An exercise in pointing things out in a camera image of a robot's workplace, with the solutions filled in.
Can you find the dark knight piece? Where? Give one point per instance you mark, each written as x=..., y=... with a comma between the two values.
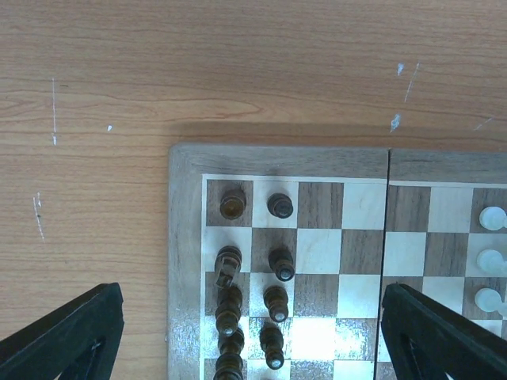
x=227, y=265

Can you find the dark pawn piece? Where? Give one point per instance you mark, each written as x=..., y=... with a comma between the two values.
x=272, y=342
x=276, y=301
x=281, y=263
x=280, y=205

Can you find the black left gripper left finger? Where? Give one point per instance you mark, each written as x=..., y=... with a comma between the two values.
x=79, y=340

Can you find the white chess piece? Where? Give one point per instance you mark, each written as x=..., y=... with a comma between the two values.
x=492, y=262
x=489, y=300

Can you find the white pawn piece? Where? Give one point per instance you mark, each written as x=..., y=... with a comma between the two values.
x=493, y=218

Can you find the dark queen piece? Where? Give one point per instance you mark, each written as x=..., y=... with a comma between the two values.
x=229, y=365

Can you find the dark bishop piece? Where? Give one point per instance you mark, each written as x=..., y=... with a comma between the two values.
x=228, y=311

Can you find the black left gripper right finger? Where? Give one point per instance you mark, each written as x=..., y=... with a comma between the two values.
x=427, y=340

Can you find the dark rook piece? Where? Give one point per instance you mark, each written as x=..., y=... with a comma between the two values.
x=232, y=204

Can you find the wooden chess board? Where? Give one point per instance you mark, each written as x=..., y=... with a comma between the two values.
x=362, y=219

